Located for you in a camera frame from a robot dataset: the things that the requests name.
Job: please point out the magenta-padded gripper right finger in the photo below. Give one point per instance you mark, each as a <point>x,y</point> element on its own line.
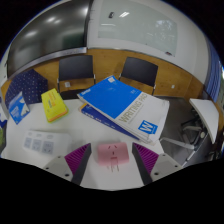
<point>146,160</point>

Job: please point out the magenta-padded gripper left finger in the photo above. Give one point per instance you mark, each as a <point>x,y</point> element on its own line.
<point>78,161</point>

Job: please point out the pink charger block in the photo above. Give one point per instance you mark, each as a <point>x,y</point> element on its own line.
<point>113,153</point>

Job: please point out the dark blue book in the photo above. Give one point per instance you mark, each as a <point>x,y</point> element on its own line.
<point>96,116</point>

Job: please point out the grey office chair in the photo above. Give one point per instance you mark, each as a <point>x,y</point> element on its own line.
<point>193,133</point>

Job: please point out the blue and white writing pad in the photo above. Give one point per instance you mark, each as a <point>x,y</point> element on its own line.
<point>123,105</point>

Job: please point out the yellow rectangular box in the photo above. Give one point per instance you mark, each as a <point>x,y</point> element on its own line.
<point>54,105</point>

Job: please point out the white side table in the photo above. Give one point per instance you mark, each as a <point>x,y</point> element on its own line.
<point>206,116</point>

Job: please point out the black and green mat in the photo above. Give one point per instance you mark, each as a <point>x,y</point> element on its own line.
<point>2,137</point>

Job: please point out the blue and white box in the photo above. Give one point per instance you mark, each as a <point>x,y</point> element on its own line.
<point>18,108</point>

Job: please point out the white bag with blue deer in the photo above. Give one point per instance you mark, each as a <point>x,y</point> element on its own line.
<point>2,115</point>

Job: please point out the blue dotted chair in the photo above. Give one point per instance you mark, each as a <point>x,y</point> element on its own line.
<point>28,86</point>

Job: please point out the black chair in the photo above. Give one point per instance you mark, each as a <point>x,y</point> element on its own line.
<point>140,70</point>
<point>76,66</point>

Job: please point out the blue curtain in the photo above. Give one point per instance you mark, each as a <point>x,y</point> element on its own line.
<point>215,76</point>

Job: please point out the glass whiteboard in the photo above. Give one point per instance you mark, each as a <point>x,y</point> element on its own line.
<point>140,26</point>

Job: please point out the large black display screen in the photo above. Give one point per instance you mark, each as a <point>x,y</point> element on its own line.
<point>50,30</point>

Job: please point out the black whiteboard eraser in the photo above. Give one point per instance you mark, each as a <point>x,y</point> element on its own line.
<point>111,14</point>

